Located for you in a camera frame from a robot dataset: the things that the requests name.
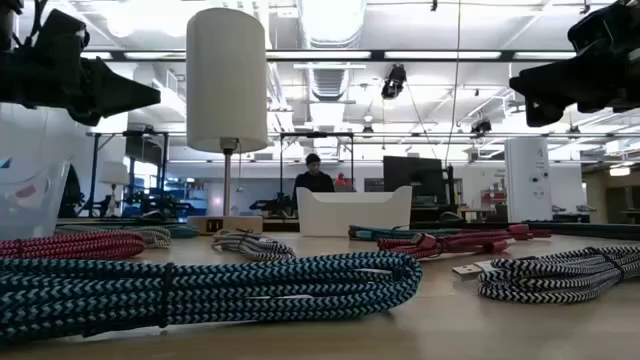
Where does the black ceiling device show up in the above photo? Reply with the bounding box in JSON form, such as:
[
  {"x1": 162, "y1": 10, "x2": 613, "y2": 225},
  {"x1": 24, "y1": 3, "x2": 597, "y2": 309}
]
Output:
[{"x1": 469, "y1": 117, "x2": 494, "y2": 137}]

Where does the black monitor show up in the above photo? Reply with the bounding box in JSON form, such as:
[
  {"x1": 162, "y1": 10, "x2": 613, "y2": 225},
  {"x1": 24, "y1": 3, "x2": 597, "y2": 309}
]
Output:
[{"x1": 382, "y1": 155, "x2": 446, "y2": 207}]

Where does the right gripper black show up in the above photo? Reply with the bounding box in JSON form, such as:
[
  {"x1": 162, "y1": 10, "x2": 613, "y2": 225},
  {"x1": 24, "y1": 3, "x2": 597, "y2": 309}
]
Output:
[{"x1": 509, "y1": 34, "x2": 640, "y2": 128}]

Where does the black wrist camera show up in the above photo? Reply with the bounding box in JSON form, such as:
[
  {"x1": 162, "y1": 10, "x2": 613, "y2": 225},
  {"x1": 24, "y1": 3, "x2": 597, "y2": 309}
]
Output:
[
  {"x1": 567, "y1": 0, "x2": 640, "y2": 54},
  {"x1": 30, "y1": 8, "x2": 92, "y2": 57}
]

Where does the small white shade lamp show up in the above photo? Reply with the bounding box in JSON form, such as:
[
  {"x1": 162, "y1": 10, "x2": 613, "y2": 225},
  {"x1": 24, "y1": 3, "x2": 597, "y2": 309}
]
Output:
[{"x1": 99, "y1": 160, "x2": 130, "y2": 217}]

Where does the red braided USB cable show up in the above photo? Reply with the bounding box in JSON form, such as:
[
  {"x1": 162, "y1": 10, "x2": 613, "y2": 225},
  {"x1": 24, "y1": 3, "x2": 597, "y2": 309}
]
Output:
[
  {"x1": 376, "y1": 232, "x2": 517, "y2": 261},
  {"x1": 0, "y1": 229, "x2": 147, "y2": 260},
  {"x1": 434, "y1": 223, "x2": 554, "y2": 240}
]

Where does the white plastic bin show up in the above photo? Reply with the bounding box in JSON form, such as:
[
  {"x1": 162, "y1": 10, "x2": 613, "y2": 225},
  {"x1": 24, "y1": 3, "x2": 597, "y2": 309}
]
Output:
[{"x1": 296, "y1": 185, "x2": 414, "y2": 238}]

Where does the blue braided USB cable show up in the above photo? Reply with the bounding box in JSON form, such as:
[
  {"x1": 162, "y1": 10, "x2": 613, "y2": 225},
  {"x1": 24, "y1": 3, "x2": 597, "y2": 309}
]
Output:
[
  {"x1": 164, "y1": 223, "x2": 201, "y2": 239},
  {"x1": 348, "y1": 224, "x2": 464, "y2": 242},
  {"x1": 0, "y1": 249, "x2": 424, "y2": 342}
]

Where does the black beam with light strips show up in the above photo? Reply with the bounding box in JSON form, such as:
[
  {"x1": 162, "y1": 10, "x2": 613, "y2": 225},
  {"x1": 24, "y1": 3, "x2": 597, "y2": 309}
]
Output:
[{"x1": 79, "y1": 48, "x2": 581, "y2": 63}]

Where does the red object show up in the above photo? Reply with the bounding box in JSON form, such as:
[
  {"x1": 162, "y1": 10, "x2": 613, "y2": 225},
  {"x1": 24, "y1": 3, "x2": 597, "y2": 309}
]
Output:
[{"x1": 333, "y1": 172, "x2": 354, "y2": 194}]

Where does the black aluminium table frame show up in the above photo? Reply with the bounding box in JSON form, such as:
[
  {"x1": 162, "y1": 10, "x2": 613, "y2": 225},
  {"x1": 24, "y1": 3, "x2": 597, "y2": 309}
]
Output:
[{"x1": 54, "y1": 217, "x2": 640, "y2": 242}]

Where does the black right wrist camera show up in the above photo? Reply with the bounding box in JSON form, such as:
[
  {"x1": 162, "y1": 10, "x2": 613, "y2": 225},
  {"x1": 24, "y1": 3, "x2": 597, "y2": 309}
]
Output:
[{"x1": 567, "y1": 0, "x2": 640, "y2": 54}]

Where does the person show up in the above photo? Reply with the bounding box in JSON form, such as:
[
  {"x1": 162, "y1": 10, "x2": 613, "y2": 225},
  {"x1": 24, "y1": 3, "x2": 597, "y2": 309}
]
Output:
[{"x1": 292, "y1": 153, "x2": 336, "y2": 209}]

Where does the white pillar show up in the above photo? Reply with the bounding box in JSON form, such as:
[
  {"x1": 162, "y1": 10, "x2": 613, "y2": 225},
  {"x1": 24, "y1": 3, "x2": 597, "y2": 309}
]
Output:
[{"x1": 503, "y1": 137, "x2": 554, "y2": 224}]

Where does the black workstation frame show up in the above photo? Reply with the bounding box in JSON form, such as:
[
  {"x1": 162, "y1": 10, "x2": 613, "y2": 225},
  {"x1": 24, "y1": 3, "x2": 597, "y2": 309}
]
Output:
[
  {"x1": 87, "y1": 129, "x2": 171, "y2": 219},
  {"x1": 278, "y1": 131, "x2": 355, "y2": 216}
]

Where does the clear plastic bin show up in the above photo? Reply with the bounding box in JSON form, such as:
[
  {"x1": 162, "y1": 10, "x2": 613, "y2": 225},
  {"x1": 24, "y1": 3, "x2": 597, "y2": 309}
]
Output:
[{"x1": 0, "y1": 154, "x2": 74, "y2": 241}]

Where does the black hanging camera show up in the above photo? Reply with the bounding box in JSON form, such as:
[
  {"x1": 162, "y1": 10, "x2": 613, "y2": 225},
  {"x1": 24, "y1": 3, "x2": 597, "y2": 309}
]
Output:
[{"x1": 380, "y1": 63, "x2": 408, "y2": 100}]

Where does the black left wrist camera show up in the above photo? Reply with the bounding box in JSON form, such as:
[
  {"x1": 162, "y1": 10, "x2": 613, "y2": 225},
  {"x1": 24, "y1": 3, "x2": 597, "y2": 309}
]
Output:
[{"x1": 30, "y1": 8, "x2": 92, "y2": 57}]

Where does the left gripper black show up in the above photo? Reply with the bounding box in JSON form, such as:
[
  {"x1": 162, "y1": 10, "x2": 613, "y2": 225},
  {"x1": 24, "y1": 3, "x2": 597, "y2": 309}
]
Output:
[{"x1": 0, "y1": 47, "x2": 162, "y2": 126}]

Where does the thin black hanging cable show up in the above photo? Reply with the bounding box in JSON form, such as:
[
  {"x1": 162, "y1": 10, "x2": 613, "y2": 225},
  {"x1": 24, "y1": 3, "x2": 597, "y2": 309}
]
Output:
[{"x1": 443, "y1": 0, "x2": 464, "y2": 166}]

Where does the white shade wooden base lamp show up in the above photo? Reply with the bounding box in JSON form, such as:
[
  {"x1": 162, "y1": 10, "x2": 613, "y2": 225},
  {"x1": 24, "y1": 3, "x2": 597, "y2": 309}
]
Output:
[{"x1": 185, "y1": 7, "x2": 270, "y2": 236}]

